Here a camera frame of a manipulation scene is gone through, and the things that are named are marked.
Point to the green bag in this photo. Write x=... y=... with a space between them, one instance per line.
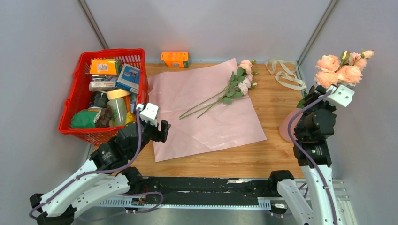
x=86 y=118

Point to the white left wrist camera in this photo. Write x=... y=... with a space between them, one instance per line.
x=148 y=113

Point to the orange cardboard box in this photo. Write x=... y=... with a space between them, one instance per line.
x=176 y=59

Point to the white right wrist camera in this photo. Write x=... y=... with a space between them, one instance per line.
x=339 y=96

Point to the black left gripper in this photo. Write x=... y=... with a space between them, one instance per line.
x=160 y=135

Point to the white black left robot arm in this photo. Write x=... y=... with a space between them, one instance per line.
x=108 y=172

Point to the white red small box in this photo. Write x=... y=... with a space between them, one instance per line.
x=102 y=85

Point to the pale green bottle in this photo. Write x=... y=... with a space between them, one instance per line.
x=119 y=111

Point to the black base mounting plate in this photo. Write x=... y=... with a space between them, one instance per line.
x=205 y=191

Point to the aluminium table frame rail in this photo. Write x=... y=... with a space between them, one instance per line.
x=89 y=199

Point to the orange snack package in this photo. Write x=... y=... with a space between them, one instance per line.
x=105 y=67

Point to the blue razor box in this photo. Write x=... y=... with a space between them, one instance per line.
x=129 y=79

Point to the purple wrapping paper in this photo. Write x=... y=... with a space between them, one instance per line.
x=188 y=100

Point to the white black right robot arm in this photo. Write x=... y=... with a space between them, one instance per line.
x=309 y=129

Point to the cream printed ribbon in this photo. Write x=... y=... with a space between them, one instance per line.
x=285 y=73

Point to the yellow small packet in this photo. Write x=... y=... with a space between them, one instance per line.
x=130 y=117

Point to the red plastic shopping basket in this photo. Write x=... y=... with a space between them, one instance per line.
x=80 y=96

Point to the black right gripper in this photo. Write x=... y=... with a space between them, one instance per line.
x=317 y=92

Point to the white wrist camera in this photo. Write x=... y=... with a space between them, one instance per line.
x=148 y=113
x=339 y=96

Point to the peach rose stem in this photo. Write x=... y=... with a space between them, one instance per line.
x=326 y=76
x=351 y=67

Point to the pink cylindrical vase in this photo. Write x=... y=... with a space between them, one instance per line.
x=284 y=127

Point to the beige tape roll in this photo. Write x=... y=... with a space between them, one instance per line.
x=117 y=93

